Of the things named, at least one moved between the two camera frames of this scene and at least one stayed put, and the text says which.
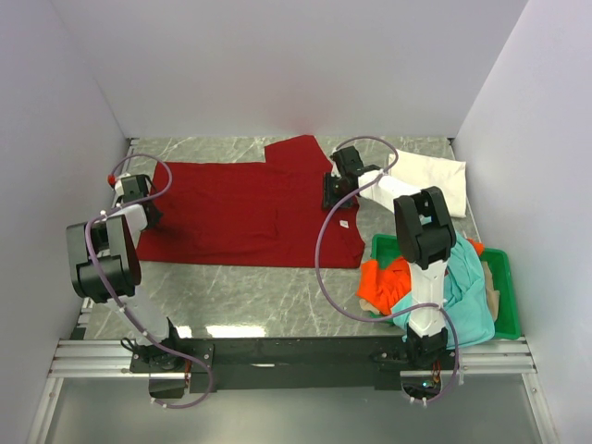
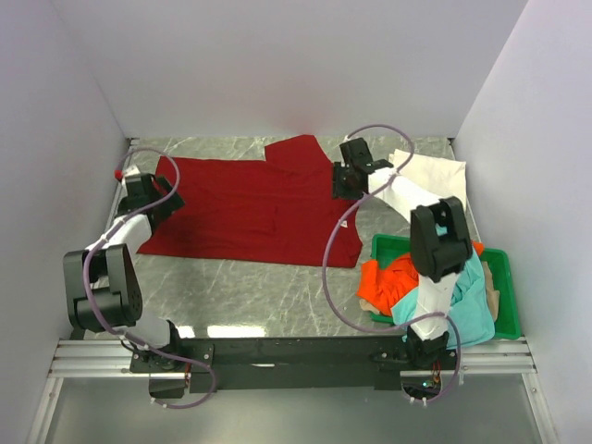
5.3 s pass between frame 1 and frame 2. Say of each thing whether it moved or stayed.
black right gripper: moved
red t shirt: stayed
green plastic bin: stayed
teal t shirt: stayed
